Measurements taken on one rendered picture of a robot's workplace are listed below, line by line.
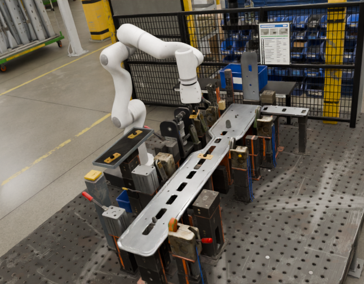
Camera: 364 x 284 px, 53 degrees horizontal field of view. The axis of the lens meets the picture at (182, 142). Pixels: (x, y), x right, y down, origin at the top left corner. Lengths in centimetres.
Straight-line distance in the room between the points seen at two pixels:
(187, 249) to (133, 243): 24
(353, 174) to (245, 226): 74
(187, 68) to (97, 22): 790
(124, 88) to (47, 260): 100
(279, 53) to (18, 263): 208
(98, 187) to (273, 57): 158
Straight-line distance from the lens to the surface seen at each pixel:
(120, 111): 214
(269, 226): 198
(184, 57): 172
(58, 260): 210
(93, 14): 954
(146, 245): 155
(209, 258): 184
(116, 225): 166
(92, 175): 176
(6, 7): 989
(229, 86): 263
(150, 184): 177
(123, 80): 207
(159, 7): 432
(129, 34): 189
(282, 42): 267
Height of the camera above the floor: 207
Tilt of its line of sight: 30 degrees down
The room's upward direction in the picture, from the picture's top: 10 degrees counter-clockwise
